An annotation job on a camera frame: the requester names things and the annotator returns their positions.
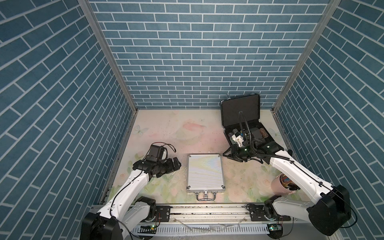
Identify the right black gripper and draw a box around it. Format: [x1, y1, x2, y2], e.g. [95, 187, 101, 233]
[221, 143, 255, 162]

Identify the silver aluminium poker case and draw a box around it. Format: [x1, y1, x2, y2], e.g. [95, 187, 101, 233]
[186, 154, 226, 202]

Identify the black poker set case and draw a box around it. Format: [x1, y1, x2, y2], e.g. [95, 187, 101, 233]
[220, 94, 284, 162]

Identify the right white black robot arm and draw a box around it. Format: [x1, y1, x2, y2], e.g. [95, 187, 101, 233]
[223, 142, 355, 236]

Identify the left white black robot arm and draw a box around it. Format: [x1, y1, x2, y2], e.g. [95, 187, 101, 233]
[80, 158, 182, 240]

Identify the green white chip stack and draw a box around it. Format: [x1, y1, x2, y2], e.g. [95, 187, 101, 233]
[229, 134, 237, 145]

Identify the brown dark chip stack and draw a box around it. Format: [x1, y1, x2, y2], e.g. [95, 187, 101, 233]
[260, 128, 269, 139]

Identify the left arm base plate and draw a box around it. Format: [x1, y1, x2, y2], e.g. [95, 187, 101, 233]
[142, 206, 171, 223]

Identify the aluminium front rail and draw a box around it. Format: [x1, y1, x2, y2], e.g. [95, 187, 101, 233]
[138, 199, 314, 225]

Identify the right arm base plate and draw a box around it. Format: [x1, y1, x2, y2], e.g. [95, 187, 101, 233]
[246, 204, 292, 223]

